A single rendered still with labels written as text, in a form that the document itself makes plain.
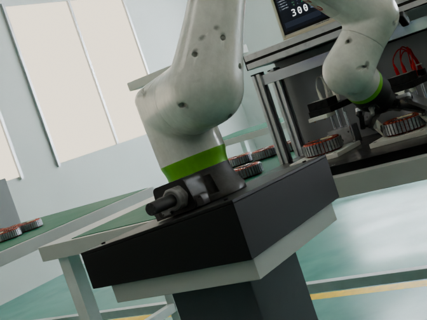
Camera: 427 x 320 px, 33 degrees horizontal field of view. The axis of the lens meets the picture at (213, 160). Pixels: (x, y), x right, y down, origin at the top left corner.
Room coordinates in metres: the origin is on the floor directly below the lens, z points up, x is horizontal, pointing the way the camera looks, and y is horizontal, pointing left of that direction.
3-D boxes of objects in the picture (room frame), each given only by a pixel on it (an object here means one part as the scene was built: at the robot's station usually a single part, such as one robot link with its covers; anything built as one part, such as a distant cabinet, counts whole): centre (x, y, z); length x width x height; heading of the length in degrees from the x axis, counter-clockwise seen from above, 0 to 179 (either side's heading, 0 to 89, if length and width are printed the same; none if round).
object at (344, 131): (2.09, -0.38, 0.80); 0.07 x 0.05 x 0.06; 53
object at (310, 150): (1.97, -0.30, 0.80); 0.11 x 0.11 x 0.04
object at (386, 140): (1.82, -0.49, 0.78); 0.15 x 0.15 x 0.01; 53
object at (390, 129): (1.82, -0.49, 0.80); 0.11 x 0.11 x 0.04
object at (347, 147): (1.97, -0.30, 0.78); 0.15 x 0.15 x 0.01; 53
